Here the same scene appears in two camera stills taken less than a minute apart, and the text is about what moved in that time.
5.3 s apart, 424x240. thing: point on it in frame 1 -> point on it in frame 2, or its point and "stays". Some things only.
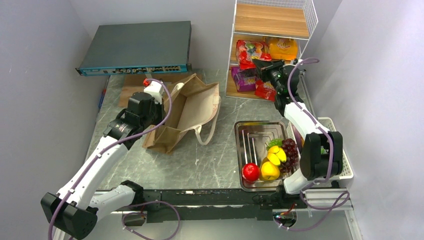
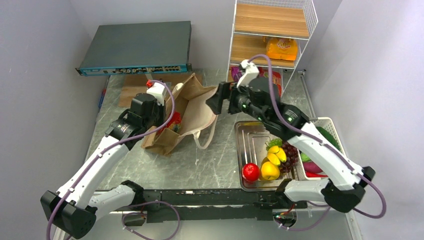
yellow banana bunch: [276, 154] stays
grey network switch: [139, 48] stays
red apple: [251, 172] stays
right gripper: [267, 66] -> [216, 101]
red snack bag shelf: [247, 51] -> [174, 124]
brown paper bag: [195, 107] stays
